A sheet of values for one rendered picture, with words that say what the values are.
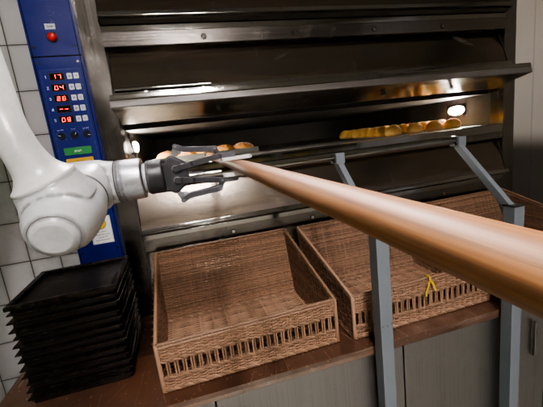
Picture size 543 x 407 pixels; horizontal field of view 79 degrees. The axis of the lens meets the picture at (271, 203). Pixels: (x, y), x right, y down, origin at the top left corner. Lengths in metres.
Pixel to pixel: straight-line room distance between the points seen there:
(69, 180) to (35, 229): 0.09
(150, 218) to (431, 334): 1.09
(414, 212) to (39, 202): 0.52
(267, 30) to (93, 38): 0.64
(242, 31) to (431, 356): 1.36
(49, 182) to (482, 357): 1.38
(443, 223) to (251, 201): 1.27
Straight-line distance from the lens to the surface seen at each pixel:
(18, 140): 0.63
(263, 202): 1.42
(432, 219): 0.18
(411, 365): 1.29
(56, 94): 1.42
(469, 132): 1.95
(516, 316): 1.41
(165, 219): 1.40
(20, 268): 1.57
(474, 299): 1.43
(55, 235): 0.59
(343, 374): 1.17
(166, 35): 1.44
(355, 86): 1.42
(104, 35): 1.46
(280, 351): 1.11
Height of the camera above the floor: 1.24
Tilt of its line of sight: 11 degrees down
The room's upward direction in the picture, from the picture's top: 7 degrees counter-clockwise
